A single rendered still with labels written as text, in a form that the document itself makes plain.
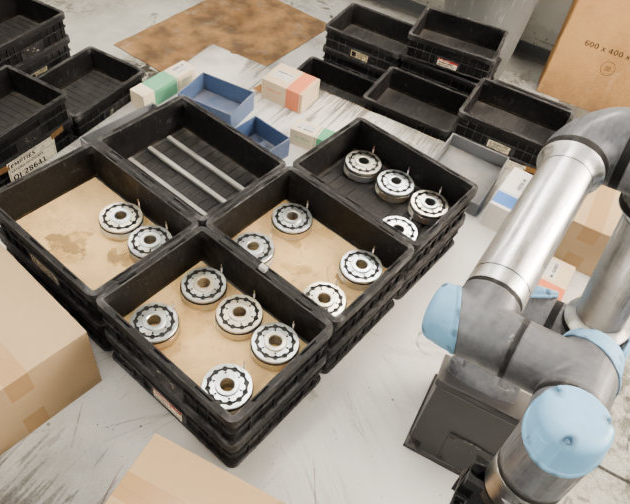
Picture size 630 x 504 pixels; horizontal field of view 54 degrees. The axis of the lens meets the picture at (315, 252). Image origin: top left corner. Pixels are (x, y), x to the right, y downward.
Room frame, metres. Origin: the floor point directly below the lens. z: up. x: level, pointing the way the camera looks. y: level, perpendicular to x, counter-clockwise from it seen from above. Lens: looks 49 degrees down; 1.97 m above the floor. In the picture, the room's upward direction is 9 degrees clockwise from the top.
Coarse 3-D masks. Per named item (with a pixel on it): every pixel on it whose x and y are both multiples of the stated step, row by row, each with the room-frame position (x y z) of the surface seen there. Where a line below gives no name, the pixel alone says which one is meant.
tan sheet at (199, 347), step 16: (176, 288) 0.82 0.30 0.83; (144, 304) 0.76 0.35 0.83; (176, 304) 0.77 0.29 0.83; (128, 320) 0.71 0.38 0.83; (192, 320) 0.74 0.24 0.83; (208, 320) 0.75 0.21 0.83; (272, 320) 0.77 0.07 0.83; (192, 336) 0.70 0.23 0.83; (208, 336) 0.71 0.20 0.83; (176, 352) 0.65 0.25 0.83; (192, 352) 0.66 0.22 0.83; (208, 352) 0.67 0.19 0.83; (224, 352) 0.67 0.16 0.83; (240, 352) 0.68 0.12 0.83; (192, 368) 0.62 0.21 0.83; (208, 368) 0.63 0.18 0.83; (256, 368) 0.65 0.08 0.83; (256, 384) 0.61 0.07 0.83
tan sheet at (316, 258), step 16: (256, 224) 1.05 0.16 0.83; (320, 224) 1.09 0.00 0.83; (272, 240) 1.01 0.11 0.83; (288, 240) 1.02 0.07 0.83; (304, 240) 1.03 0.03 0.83; (320, 240) 1.03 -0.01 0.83; (336, 240) 1.04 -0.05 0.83; (288, 256) 0.97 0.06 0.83; (304, 256) 0.97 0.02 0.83; (320, 256) 0.98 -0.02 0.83; (336, 256) 0.99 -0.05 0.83; (288, 272) 0.92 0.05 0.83; (304, 272) 0.92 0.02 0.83; (320, 272) 0.93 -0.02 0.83; (336, 272) 0.94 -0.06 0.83; (304, 288) 0.88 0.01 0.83
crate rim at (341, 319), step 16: (272, 176) 1.13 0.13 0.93; (304, 176) 1.15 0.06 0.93; (256, 192) 1.07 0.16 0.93; (224, 208) 1.00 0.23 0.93; (352, 208) 1.07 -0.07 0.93; (208, 224) 0.94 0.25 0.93; (224, 240) 0.90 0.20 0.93; (400, 240) 0.98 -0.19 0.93; (400, 256) 0.94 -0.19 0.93; (272, 272) 0.83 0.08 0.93; (384, 272) 0.88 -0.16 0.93; (288, 288) 0.79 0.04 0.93; (368, 288) 0.83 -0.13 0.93; (352, 304) 0.78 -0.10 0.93; (336, 320) 0.73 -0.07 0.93
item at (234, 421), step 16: (160, 256) 0.82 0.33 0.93; (240, 256) 0.86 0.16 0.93; (256, 272) 0.82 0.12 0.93; (112, 288) 0.72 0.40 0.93; (304, 304) 0.76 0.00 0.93; (112, 320) 0.65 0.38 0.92; (320, 320) 0.72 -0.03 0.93; (128, 336) 0.63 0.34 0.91; (320, 336) 0.69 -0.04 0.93; (160, 352) 0.59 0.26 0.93; (176, 368) 0.56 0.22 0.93; (288, 368) 0.60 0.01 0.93; (192, 384) 0.54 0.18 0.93; (272, 384) 0.56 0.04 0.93; (208, 400) 0.51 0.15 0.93; (256, 400) 0.53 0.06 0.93; (224, 416) 0.48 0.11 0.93; (240, 416) 0.49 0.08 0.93
